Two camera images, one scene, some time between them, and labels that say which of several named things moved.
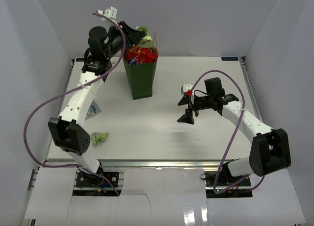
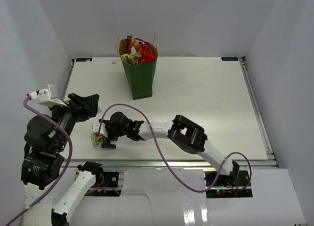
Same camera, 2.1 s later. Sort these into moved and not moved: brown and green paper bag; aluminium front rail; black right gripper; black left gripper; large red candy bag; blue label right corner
Moved: black right gripper; black left gripper
Not moved: aluminium front rail; blue label right corner; brown and green paper bag; large red candy bag
